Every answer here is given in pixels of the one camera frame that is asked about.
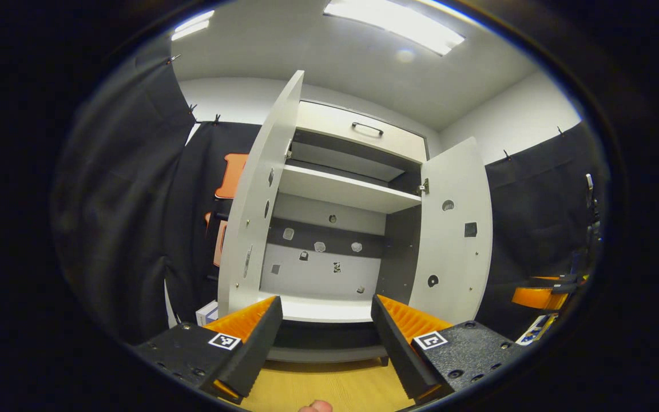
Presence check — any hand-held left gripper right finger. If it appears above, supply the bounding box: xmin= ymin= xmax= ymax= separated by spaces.
xmin=370 ymin=295 xmax=529 ymax=406

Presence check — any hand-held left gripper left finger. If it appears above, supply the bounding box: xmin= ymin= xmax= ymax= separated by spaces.
xmin=128 ymin=295 xmax=284 ymax=401

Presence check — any grey cabinet door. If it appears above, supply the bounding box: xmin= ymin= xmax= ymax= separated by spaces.
xmin=217 ymin=70 xmax=305 ymax=318
xmin=408 ymin=136 xmax=494 ymax=326

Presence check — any grey double-door shoe cabinet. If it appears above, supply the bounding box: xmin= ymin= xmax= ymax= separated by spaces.
xmin=258 ymin=100 xmax=428 ymax=367

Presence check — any white cabinet shelf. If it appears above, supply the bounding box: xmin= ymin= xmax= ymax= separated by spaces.
xmin=278 ymin=164 xmax=423 ymax=215

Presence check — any grey cabinet drawer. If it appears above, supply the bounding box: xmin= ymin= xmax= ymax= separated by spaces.
xmin=297 ymin=101 xmax=427 ymax=164

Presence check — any black backdrop cloth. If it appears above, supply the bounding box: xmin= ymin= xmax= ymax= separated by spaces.
xmin=52 ymin=34 xmax=608 ymax=347

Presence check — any large ceiling light panel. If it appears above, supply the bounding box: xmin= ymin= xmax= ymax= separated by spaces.
xmin=323 ymin=0 xmax=466 ymax=57

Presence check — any small ceiling light panel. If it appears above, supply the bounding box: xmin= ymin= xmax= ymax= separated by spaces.
xmin=170 ymin=10 xmax=216 ymax=42

